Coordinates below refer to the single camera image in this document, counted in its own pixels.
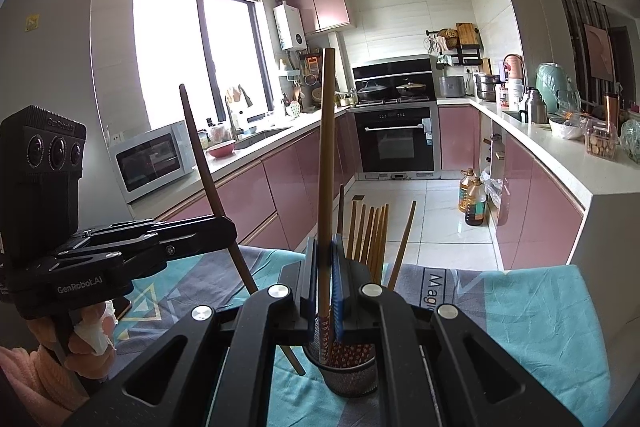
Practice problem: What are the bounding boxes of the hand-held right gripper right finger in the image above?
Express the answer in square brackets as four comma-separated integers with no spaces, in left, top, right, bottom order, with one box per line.
[330,234,583,427]

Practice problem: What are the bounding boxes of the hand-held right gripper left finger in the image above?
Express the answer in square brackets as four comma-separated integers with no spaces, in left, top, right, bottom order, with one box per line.
[62,234,321,427]

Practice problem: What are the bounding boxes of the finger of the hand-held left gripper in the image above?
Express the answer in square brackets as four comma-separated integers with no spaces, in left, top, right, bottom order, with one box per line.
[117,229,238,270]
[82,214,236,242]

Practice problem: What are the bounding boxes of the bunch of wooden chopsticks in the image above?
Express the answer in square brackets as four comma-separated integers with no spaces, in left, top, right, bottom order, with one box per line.
[337,184,418,365]

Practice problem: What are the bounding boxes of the wooden chopstick red flowered handle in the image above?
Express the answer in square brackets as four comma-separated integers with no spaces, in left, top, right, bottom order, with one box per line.
[316,48,337,353]
[179,83,306,377]

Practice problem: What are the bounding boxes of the black mesh utensil holder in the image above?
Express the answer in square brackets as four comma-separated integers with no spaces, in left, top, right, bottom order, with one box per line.
[302,339,381,398]

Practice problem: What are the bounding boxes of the person's left forearm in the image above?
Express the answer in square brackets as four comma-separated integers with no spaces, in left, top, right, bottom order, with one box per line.
[0,346,88,413]

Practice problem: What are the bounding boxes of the hanging kitchen utensils rack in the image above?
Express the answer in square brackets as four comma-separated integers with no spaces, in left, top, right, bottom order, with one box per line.
[280,52,326,112]

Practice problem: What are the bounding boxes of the person's left hand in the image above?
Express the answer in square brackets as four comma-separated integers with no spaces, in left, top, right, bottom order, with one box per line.
[27,299,118,380]

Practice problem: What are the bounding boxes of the white microwave oven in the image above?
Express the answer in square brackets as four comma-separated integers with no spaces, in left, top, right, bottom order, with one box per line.
[108,120,198,205]

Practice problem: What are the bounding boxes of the pink bowl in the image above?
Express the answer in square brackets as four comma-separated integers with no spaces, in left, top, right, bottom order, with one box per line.
[206,139,237,159]

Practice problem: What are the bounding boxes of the long pink base cabinet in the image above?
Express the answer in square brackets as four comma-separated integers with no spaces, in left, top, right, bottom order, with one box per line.
[132,109,357,253]

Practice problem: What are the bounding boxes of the steel kitchen faucet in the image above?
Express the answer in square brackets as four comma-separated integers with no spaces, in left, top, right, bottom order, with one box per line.
[225,99,242,142]

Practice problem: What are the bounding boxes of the kitchen sink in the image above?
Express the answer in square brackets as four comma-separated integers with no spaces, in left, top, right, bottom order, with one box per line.
[235,127,291,150]

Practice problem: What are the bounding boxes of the grey refrigerator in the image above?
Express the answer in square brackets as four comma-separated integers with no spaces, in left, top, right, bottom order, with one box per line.
[0,0,117,228]

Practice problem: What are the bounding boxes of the black built-in oven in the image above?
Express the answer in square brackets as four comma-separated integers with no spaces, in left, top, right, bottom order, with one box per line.
[347,103,441,182]

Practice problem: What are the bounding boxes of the yellow cooking oil bottle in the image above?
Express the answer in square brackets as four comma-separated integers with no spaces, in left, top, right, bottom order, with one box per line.
[459,168,483,214]

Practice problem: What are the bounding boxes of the dark cooking oil bottle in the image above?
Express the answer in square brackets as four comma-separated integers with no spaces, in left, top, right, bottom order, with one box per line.
[466,179,488,227]

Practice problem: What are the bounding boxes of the kitchen window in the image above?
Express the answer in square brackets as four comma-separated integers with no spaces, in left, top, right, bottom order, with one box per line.
[132,0,273,148]

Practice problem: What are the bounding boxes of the clear plastic bag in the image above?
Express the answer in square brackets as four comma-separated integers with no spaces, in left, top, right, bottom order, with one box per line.
[482,177,503,220]

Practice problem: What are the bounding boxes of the teal grey printed tablecloth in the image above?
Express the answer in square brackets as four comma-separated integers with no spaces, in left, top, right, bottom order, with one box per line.
[107,244,613,427]

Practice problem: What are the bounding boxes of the black wok with lid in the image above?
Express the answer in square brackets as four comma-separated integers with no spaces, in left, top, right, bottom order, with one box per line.
[356,80,388,102]

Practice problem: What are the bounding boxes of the pink base cabinet white end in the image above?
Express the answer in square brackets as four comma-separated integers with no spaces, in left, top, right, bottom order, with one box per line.
[437,99,640,272]

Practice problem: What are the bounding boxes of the pot with glass lid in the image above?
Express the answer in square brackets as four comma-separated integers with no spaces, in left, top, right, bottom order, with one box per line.
[395,79,430,98]

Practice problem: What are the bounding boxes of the black range hood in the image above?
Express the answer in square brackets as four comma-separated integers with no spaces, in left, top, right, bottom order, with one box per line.
[352,56,436,102]

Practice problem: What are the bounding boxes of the silver rice cooker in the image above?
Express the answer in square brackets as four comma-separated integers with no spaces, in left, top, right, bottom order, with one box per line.
[439,75,467,99]

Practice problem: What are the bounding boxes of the steel stockpot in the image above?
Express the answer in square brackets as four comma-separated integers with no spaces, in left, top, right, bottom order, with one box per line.
[474,73,502,102]

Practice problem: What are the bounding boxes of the white bottles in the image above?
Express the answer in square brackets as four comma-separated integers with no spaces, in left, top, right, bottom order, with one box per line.
[497,84,526,112]

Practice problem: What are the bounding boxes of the steel thermos flask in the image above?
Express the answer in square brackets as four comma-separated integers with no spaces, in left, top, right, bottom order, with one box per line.
[525,88,546,124]

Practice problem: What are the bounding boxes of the white bowl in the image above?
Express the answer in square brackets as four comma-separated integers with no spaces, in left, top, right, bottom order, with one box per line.
[548,116,586,140]

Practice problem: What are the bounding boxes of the pink water kettle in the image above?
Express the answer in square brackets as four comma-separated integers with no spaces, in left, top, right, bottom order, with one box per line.
[502,54,525,90]

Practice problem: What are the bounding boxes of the wooden cutting board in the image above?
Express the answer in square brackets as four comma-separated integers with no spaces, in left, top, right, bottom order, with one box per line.
[456,23,478,48]

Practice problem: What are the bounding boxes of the mint green kitchen appliance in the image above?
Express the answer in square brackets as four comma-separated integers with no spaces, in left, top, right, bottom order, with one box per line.
[536,63,581,114]

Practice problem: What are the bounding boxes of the clear food container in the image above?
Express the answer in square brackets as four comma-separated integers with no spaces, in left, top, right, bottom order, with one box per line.
[584,121,618,158]

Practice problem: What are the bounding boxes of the copper tumbler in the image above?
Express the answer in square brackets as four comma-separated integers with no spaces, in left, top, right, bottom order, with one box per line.
[602,92,621,135]

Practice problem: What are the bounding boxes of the bag of green vegetables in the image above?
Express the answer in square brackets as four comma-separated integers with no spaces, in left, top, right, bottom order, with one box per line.
[619,119,640,165]

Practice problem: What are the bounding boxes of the white wall water heater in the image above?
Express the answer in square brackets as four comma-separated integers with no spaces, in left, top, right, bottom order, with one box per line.
[273,3,307,52]

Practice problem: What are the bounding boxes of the pink wall cabinet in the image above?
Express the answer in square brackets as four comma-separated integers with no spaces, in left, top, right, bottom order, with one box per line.
[287,0,351,35]

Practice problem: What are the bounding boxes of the black wall rack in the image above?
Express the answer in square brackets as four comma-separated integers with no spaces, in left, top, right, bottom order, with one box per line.
[426,23,485,66]

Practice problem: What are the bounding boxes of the pink wall picture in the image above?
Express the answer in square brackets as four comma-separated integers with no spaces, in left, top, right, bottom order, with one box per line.
[584,24,616,82]

